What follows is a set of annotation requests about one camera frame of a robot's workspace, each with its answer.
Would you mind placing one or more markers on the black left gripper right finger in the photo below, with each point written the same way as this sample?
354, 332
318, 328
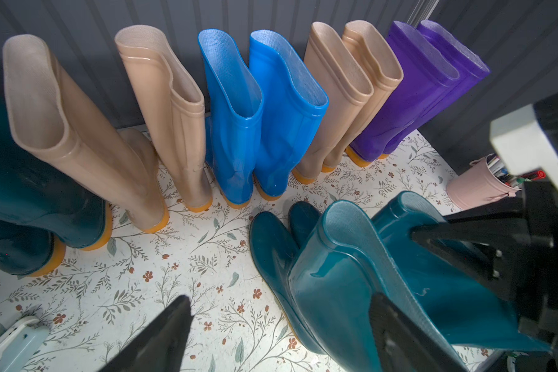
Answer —
402, 345

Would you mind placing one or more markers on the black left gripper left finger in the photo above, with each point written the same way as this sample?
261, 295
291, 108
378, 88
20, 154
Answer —
161, 345

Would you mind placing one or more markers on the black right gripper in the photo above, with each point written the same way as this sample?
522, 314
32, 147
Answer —
510, 247

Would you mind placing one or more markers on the dark green front boot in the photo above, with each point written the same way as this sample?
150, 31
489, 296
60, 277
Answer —
465, 312
325, 284

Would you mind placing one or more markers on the dark green boot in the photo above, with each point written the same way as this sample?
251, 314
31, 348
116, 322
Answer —
465, 312
27, 251
33, 193
325, 284

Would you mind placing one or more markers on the purple front boot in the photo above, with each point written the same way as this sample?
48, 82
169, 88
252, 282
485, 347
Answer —
471, 68
428, 75

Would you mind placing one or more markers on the dark green boot back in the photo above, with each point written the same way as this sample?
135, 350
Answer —
33, 193

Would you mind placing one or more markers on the beige rain boot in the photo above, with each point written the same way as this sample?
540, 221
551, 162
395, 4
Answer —
52, 118
173, 108
347, 87
378, 61

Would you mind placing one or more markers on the blue rain boot front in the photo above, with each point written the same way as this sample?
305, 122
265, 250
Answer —
233, 129

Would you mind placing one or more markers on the blue rain boot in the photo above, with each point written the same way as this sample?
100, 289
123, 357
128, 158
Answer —
233, 129
294, 105

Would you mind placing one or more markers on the blue rain boot back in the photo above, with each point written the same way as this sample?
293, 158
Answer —
294, 105

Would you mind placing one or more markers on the pink pen cup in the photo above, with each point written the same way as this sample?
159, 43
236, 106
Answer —
488, 180

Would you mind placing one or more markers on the small pale green device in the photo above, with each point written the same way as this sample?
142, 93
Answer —
19, 343

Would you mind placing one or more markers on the dark green boot far left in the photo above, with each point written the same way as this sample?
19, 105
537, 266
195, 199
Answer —
27, 251

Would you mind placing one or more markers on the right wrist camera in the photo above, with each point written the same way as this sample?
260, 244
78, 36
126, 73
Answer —
527, 139

